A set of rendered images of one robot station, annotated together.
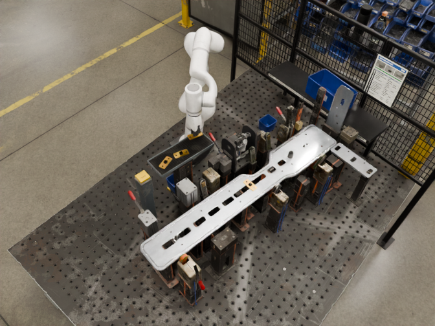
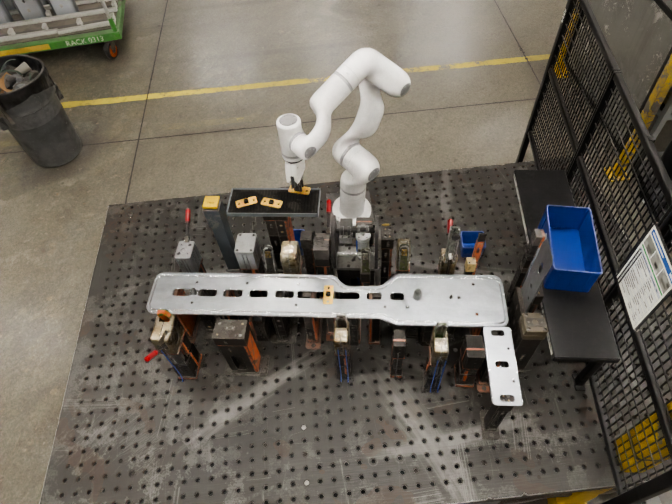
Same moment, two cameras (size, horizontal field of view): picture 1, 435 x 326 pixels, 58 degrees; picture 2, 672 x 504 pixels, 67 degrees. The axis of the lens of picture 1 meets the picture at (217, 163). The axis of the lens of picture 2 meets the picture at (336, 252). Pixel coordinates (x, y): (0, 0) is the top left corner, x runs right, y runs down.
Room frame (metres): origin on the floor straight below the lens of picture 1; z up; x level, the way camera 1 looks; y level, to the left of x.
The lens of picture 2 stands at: (0.72, -0.99, 2.66)
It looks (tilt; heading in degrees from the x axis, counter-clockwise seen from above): 54 degrees down; 50
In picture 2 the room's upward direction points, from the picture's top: 5 degrees counter-clockwise
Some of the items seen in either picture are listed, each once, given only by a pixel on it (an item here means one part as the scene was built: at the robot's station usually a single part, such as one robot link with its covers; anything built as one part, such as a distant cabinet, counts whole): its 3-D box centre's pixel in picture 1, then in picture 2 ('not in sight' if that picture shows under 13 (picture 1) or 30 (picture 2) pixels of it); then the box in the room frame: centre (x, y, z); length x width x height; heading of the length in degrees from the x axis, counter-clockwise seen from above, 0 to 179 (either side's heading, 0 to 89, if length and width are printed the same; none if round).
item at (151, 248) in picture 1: (248, 188); (323, 297); (1.32, -0.18, 1.00); 1.38 x 0.22 x 0.02; 133
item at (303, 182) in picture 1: (299, 194); (398, 355); (1.40, -0.51, 0.84); 0.11 x 0.08 x 0.29; 43
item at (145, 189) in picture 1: (147, 201); (224, 237); (1.25, 0.39, 0.92); 0.08 x 0.08 x 0.44; 43
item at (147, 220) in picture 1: (150, 234); (196, 273); (1.06, 0.35, 0.88); 0.11 x 0.10 x 0.36; 43
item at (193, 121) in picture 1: (194, 118); (295, 164); (1.51, 0.13, 1.35); 0.10 x 0.07 x 0.11; 32
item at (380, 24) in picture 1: (379, 27); not in sight; (2.17, -0.94, 1.53); 0.06 x 0.06 x 0.20
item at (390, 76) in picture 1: (385, 80); (646, 279); (1.96, -1.01, 1.30); 0.23 x 0.02 x 0.31; 43
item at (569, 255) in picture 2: (330, 92); (567, 247); (2.07, -0.74, 1.09); 0.30 x 0.17 x 0.13; 37
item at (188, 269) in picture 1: (190, 281); (178, 348); (0.81, 0.11, 0.88); 0.15 x 0.11 x 0.36; 43
